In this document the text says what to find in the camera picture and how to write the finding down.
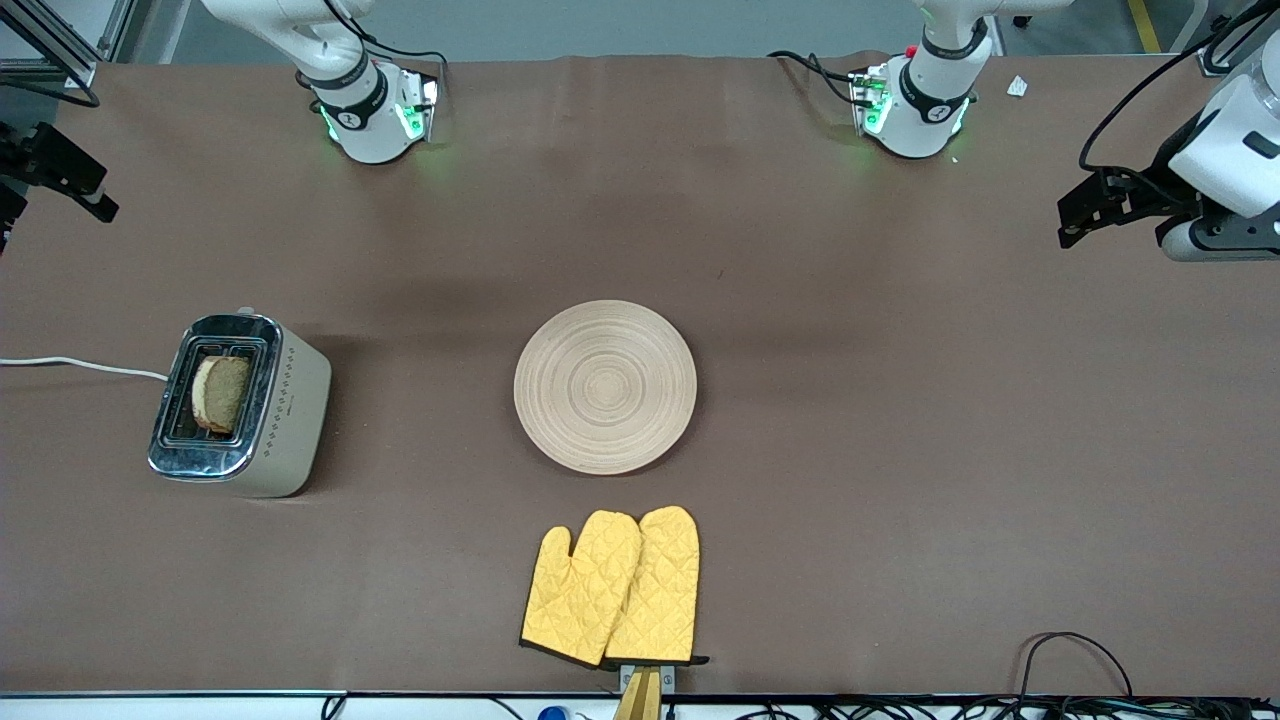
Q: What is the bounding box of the black cable bundle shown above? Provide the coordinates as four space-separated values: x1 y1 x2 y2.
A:
740 697 1280 720

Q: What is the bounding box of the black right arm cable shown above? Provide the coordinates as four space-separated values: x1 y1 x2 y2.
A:
0 75 101 108

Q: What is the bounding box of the chrome and cream toaster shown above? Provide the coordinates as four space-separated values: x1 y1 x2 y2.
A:
147 308 333 499

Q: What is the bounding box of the round wooden plate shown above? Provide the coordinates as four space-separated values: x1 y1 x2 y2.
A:
513 299 699 476

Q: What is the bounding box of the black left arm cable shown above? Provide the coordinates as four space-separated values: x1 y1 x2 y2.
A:
1078 5 1280 171

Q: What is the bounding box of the black base cable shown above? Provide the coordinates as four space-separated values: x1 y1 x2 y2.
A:
322 0 451 76
768 50 866 106

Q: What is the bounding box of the white toaster power cord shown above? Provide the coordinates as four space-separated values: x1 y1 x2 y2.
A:
0 356 169 383

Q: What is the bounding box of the brown toast slice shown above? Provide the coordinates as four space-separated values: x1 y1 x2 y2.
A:
190 355 253 436

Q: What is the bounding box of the black left base cable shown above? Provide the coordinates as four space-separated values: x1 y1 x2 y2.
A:
768 50 866 106

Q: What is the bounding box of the yellow quilted oven mitt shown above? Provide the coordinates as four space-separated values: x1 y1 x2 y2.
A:
603 505 709 666
520 510 643 668

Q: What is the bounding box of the black looped cable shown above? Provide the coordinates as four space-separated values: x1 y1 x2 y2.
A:
1015 632 1136 701

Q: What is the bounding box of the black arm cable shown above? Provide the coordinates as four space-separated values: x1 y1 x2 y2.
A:
0 75 101 108
1078 5 1280 171

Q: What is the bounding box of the black right base cable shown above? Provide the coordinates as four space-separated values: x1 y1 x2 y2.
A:
322 0 451 76

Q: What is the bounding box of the aluminium frame profile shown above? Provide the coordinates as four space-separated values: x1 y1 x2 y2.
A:
1195 0 1280 76
0 0 136 89

